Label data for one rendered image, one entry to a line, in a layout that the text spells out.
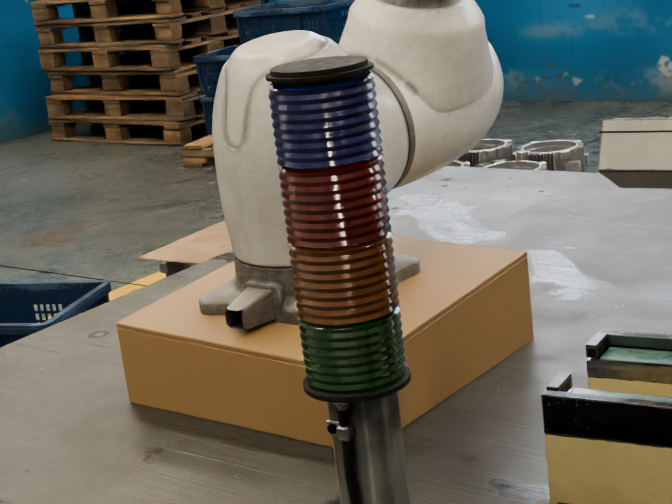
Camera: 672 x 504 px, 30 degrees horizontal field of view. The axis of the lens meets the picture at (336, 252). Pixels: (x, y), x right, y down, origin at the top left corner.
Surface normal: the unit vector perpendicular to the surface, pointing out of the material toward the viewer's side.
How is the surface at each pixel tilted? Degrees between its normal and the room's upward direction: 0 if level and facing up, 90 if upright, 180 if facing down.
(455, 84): 100
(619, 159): 63
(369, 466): 90
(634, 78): 90
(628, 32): 90
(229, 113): 73
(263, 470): 0
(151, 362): 90
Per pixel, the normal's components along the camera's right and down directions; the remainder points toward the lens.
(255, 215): -0.49, 0.36
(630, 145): -0.49, -0.18
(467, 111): 0.76, 0.17
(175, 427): -0.11, -0.96
